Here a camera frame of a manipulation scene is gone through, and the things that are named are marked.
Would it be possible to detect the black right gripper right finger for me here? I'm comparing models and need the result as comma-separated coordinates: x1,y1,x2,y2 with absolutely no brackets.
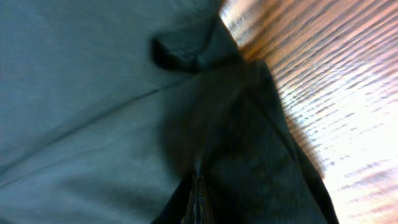
198,177,216,224

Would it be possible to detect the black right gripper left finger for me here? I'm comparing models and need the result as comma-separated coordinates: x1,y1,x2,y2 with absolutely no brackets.
151,175,193,224

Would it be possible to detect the black t-shirt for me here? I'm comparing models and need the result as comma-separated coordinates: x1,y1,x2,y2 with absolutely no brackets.
0,0,340,224

